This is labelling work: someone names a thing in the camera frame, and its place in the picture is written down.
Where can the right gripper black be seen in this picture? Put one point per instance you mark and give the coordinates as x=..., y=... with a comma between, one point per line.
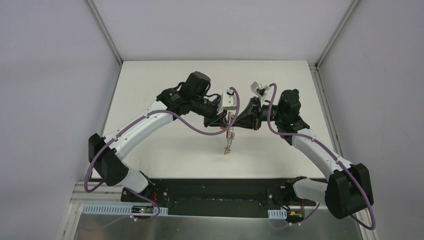
x=257, y=113

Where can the key organizer with red handle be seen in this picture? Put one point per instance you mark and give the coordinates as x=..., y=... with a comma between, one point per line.
x=230, y=134

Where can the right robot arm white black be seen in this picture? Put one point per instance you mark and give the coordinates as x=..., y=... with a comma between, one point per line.
x=348, y=187

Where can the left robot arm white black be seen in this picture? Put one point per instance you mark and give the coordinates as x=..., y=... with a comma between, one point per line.
x=106, y=153

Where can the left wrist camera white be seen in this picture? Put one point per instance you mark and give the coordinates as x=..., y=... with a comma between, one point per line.
x=228, y=101

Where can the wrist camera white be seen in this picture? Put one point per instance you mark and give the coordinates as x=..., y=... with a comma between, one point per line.
x=259, y=90
x=228, y=101

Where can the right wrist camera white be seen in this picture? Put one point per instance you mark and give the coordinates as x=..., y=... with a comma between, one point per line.
x=259, y=90

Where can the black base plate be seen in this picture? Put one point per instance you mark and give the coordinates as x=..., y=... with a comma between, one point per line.
x=227, y=197

